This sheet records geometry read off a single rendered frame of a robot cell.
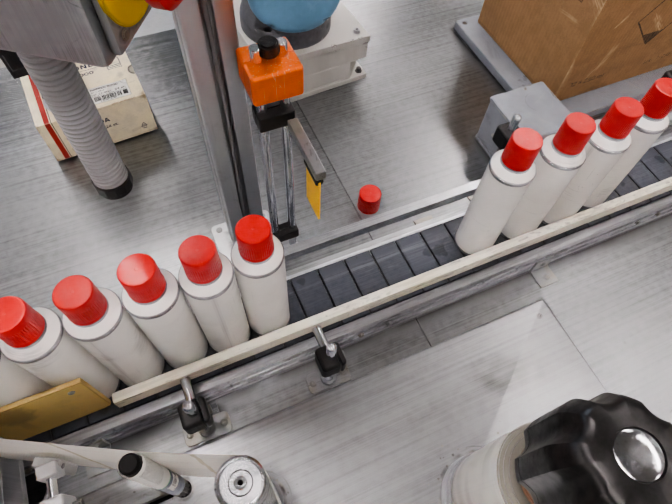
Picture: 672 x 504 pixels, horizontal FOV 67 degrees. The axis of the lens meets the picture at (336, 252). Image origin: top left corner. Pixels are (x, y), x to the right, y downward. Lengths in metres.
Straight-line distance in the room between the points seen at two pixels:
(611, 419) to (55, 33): 0.36
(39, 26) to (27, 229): 0.58
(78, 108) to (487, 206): 0.43
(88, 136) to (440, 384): 0.45
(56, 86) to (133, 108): 0.45
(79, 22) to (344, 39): 0.66
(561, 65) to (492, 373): 0.53
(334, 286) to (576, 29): 0.55
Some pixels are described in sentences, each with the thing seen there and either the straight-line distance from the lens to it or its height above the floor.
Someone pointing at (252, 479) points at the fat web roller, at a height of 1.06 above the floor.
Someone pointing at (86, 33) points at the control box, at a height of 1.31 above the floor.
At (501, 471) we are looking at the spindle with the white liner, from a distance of 0.44.
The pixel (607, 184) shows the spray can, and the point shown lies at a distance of 0.78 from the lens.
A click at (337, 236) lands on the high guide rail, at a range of 0.60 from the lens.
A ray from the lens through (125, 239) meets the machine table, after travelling 0.80.
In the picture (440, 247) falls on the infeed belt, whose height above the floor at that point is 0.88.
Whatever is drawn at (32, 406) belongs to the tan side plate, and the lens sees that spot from 0.58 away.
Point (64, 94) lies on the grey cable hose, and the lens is 0.43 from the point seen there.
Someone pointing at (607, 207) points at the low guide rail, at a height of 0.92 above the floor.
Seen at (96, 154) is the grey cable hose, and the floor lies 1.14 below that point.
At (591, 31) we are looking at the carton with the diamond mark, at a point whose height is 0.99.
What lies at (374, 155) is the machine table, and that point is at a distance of 0.85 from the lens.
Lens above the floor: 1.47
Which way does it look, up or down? 60 degrees down
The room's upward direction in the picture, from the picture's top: 5 degrees clockwise
